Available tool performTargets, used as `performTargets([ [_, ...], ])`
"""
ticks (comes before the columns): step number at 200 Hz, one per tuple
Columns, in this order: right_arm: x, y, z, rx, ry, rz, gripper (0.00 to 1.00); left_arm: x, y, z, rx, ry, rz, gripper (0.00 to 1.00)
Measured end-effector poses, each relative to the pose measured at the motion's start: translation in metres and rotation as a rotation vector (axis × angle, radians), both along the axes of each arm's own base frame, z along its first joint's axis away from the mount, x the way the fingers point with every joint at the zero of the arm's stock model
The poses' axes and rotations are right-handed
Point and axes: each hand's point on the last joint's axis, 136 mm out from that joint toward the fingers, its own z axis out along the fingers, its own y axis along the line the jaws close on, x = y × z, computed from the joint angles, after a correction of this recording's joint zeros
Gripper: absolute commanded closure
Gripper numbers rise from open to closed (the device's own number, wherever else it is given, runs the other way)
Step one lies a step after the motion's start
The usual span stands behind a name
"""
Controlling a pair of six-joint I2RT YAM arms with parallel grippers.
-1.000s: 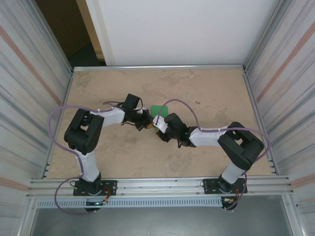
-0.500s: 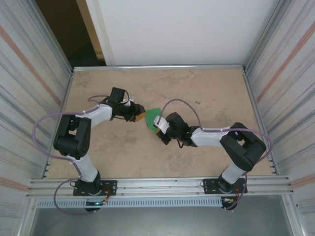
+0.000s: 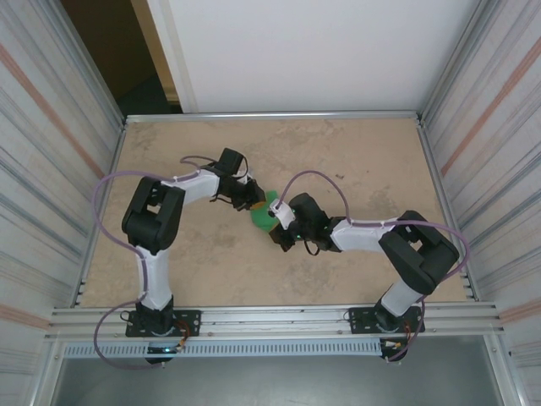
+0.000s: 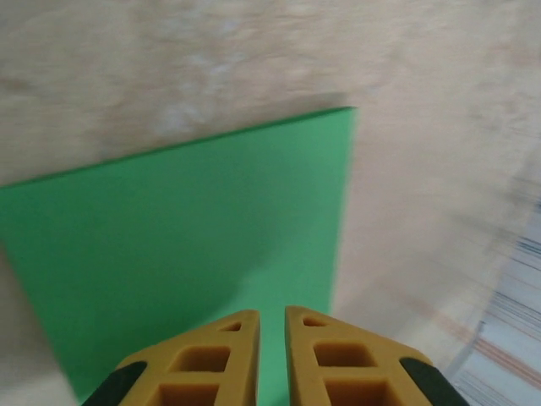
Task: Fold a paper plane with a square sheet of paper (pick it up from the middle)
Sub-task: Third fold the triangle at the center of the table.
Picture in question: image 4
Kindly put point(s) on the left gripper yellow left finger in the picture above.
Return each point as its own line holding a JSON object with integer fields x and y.
{"x": 236, "y": 363}

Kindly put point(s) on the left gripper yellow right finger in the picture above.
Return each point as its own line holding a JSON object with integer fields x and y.
{"x": 304, "y": 363}

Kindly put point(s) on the green paper sheet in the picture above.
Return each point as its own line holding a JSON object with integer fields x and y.
{"x": 169, "y": 232}

